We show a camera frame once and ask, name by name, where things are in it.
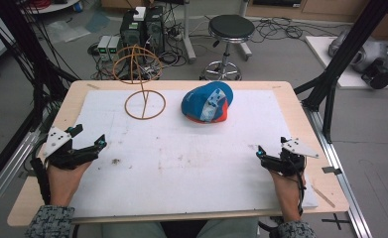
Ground white foam mat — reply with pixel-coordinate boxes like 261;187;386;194
69;88;319;220

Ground grey power supply unit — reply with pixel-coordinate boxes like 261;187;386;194
107;35;122;56
96;35;112;62

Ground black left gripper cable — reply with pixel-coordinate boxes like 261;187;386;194
29;158;53;206

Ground black metal frame post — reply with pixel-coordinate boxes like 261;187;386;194
294;0;388;144
0;0;70;132

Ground black round stool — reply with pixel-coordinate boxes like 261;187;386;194
199;14;256;81

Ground tangle of black floor cables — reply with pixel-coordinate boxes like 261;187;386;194
250;16;341;45

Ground person's right hand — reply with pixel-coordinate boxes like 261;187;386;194
269;171;304;222

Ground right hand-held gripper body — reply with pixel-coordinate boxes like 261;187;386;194
264;138;320;177

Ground white table leg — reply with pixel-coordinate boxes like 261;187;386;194
181;0;197;64

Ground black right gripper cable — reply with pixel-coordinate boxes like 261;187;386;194
289;160;308;216

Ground white floor board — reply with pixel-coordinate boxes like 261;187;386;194
305;35;388;90

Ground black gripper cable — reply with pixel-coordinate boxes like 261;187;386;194
289;160;308;216
29;158;53;206

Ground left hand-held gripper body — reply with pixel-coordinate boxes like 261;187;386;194
43;127;95;171

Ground person's legs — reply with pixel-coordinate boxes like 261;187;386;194
101;217;259;238

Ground person's left hand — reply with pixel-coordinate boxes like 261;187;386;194
47;162;92;207

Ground aluminium rail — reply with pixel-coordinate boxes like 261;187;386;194
0;129;46;221
302;103;374;238

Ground wooden ring hat stand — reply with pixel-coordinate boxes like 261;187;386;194
111;44;167;121

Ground white adapter box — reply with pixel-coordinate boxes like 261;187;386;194
133;6;147;22

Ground thin wooden stick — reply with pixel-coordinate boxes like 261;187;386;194
310;184;336;209

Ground blue and orange cap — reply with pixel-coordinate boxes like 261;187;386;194
181;80;234;124

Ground grey robot shell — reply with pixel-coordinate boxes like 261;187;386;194
327;30;388;74

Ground black computer tower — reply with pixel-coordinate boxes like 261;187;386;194
119;9;147;59
144;6;166;56

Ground grey tape strip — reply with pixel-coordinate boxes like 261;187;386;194
322;166;343;176

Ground black device on board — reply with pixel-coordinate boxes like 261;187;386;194
360;59;388;90

